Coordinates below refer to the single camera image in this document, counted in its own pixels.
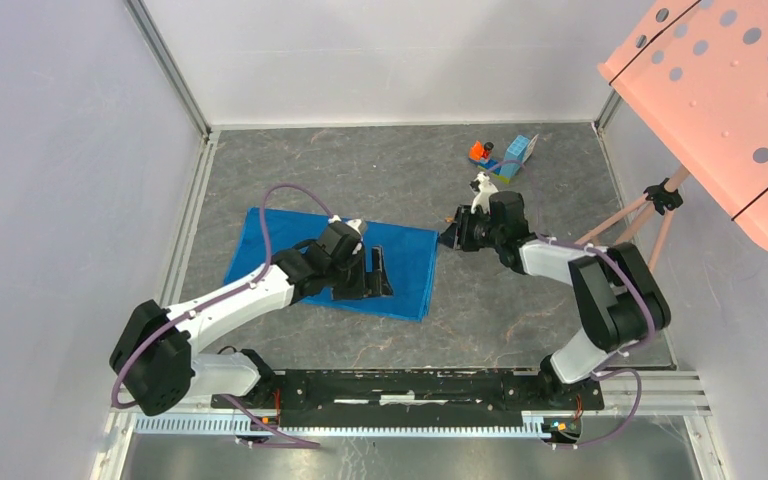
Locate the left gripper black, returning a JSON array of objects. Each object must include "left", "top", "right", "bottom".
[{"left": 326, "top": 245, "right": 392, "bottom": 301}]

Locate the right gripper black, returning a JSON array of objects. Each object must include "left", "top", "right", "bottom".
[{"left": 436, "top": 205, "right": 503, "bottom": 252}]

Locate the blue cloth napkin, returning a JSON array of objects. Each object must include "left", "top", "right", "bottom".
[{"left": 223, "top": 207, "right": 438, "bottom": 322}]

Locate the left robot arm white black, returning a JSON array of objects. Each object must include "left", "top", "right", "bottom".
[{"left": 109, "top": 216, "right": 393, "bottom": 416}]

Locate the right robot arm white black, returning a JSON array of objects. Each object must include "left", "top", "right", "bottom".
[{"left": 438, "top": 191, "right": 672, "bottom": 408}]

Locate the toy brick set colourful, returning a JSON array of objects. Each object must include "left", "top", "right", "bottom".
[{"left": 467, "top": 135, "right": 540, "bottom": 184}]

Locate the pink perforated music stand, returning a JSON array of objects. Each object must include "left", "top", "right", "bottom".
[{"left": 572, "top": 0, "right": 768, "bottom": 318}]

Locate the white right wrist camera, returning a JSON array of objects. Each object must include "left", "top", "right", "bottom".
[{"left": 469, "top": 171, "right": 498, "bottom": 214}]

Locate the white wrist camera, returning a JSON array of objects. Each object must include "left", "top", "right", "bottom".
[
  {"left": 345, "top": 218, "right": 367, "bottom": 242},
  {"left": 469, "top": 171, "right": 498, "bottom": 214}
]

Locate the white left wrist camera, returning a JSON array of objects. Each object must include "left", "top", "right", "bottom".
[{"left": 345, "top": 218, "right": 367, "bottom": 242}]

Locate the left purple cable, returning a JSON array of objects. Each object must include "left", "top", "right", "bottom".
[{"left": 110, "top": 183, "right": 336, "bottom": 450}]

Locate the purple cable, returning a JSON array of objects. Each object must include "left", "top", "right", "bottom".
[
  {"left": 110, "top": 183, "right": 336, "bottom": 450},
  {"left": 486, "top": 158, "right": 658, "bottom": 450}
]

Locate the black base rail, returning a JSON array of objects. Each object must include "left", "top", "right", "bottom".
[{"left": 210, "top": 368, "right": 605, "bottom": 438}]

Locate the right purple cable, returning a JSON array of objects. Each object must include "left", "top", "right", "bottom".
[{"left": 486, "top": 158, "right": 658, "bottom": 450}]

